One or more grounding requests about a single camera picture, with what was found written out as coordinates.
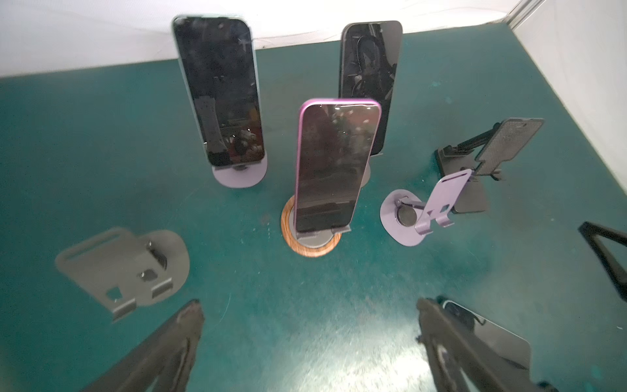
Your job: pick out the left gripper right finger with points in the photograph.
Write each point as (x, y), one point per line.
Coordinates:
(459, 360)

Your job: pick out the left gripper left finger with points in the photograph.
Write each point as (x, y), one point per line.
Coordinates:
(163, 361)

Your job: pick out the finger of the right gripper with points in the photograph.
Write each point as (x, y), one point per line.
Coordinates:
(593, 234)

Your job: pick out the silver-edged phone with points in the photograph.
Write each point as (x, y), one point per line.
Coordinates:
(511, 347)

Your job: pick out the grey phone stand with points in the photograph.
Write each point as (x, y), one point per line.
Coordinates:
(123, 271)

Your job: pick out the purple phone stand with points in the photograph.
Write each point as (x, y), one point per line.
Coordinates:
(408, 220)

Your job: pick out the wooden base phone stand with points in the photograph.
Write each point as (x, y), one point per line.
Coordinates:
(311, 245)

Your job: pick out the black folding phone stand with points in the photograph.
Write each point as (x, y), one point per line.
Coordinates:
(483, 155)

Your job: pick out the pink-edged phone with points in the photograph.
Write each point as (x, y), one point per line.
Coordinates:
(334, 145)

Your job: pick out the back right dark phone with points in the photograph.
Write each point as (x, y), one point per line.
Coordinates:
(370, 54)

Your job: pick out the back left phone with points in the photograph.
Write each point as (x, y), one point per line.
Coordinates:
(218, 63)

